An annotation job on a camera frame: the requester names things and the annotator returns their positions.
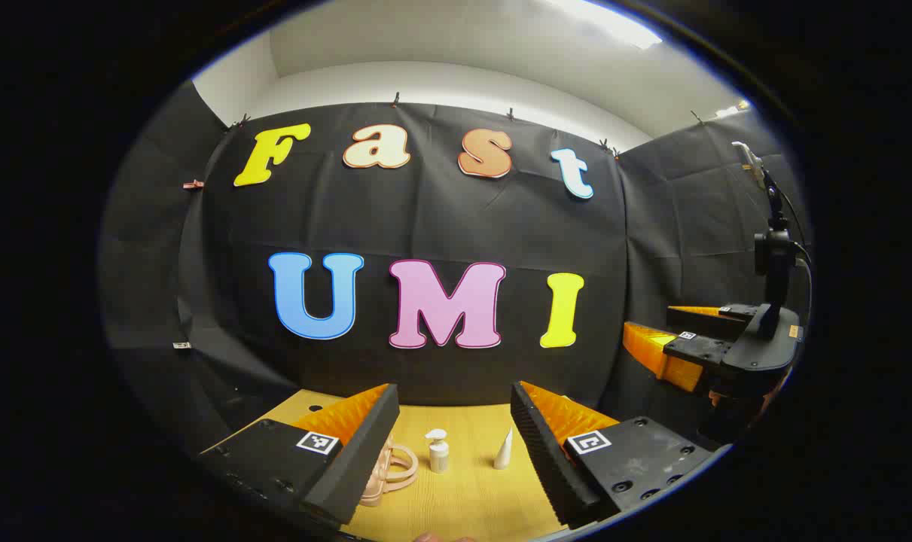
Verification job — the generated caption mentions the small pink suitcase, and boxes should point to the small pink suitcase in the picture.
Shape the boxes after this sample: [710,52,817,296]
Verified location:
[359,433,420,507]

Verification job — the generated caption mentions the white pump bottle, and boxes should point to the white pump bottle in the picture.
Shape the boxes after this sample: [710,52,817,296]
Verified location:
[425,428,450,474]

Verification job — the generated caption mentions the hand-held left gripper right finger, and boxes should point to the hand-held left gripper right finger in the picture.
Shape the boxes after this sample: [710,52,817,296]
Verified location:
[510,380,717,531]

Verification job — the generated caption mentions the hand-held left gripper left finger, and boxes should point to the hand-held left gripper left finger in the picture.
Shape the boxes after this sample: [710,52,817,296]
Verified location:
[198,382,401,526]

